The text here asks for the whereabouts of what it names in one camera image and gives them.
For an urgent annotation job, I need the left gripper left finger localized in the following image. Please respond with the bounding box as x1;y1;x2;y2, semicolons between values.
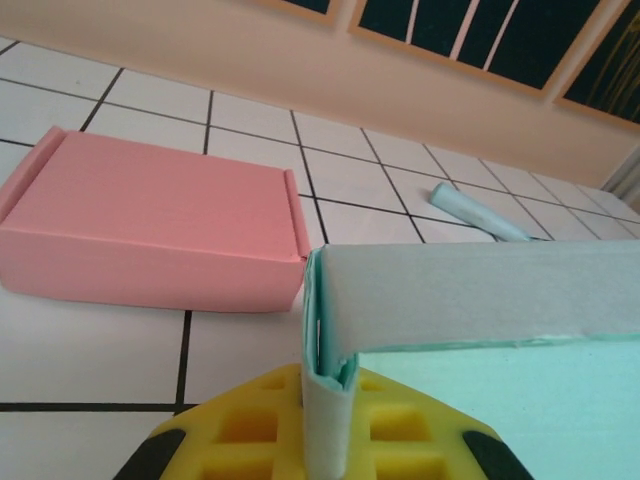
117;363;306;480

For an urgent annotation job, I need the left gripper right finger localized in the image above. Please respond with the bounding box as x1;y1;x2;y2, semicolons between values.
349;369;534;480

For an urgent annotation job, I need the light blue paper box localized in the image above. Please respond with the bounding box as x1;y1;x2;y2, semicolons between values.
299;239;640;480

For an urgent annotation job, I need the pink paper box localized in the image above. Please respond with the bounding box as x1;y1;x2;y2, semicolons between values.
0;125;307;314

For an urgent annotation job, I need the light blue toy rake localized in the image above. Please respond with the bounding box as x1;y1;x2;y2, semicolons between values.
429;181;540;245

